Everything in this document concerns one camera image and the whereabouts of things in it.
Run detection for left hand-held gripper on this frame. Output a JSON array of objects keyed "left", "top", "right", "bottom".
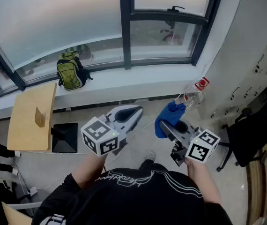
[{"left": 81, "top": 104, "right": 144, "bottom": 158}]

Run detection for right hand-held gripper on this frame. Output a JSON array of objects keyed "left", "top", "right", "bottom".
[{"left": 159, "top": 120, "right": 221, "bottom": 166}]

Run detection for blue cloth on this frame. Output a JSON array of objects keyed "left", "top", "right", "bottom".
[{"left": 154, "top": 101, "right": 186, "bottom": 139}]

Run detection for person's left forearm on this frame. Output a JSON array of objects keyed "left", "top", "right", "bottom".
[{"left": 71, "top": 152, "right": 108, "bottom": 190}]

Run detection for person's right forearm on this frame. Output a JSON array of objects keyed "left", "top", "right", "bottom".
[{"left": 184, "top": 158, "right": 222, "bottom": 203}]

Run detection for clear bottle with red label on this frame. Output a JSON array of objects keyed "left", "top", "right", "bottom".
[{"left": 175, "top": 77, "right": 210, "bottom": 111}]

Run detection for white window sill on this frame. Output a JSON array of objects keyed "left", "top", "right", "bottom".
[{"left": 0, "top": 63, "right": 210, "bottom": 121}]

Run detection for person's grey shoe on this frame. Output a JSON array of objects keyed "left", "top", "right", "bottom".
[{"left": 145, "top": 151, "right": 157, "bottom": 162}]

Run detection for person's black trousers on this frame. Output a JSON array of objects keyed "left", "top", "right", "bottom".
[{"left": 139, "top": 159, "right": 169, "bottom": 173}]

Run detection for black table base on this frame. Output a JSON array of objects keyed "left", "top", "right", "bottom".
[{"left": 51, "top": 122, "right": 78, "bottom": 153}]

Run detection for black office chair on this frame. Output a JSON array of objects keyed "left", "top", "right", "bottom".
[{"left": 216, "top": 94, "right": 267, "bottom": 173}]

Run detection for green and black backpack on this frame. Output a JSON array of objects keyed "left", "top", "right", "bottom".
[{"left": 56, "top": 51, "right": 94, "bottom": 91}]

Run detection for person's black printed t-shirt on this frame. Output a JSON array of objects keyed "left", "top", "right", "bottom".
[{"left": 31, "top": 167, "right": 234, "bottom": 225}]

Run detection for grey locker cabinet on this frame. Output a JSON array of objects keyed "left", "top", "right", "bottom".
[{"left": 208, "top": 15, "right": 267, "bottom": 120}]

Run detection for small wooden block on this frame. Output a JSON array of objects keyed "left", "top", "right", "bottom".
[{"left": 34, "top": 106, "right": 46, "bottom": 128}]

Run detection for light wooden table top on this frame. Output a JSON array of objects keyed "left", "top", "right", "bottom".
[{"left": 7, "top": 82, "right": 58, "bottom": 151}]

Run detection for large frosted window pane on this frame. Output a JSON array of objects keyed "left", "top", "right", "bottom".
[{"left": 0, "top": 0, "right": 124, "bottom": 84}]

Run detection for narrow frosted window pane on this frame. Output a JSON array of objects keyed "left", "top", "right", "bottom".
[{"left": 0, "top": 41, "right": 17, "bottom": 95}]

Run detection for light wooden panel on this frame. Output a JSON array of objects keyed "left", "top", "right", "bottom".
[{"left": 1, "top": 202, "right": 33, "bottom": 225}]

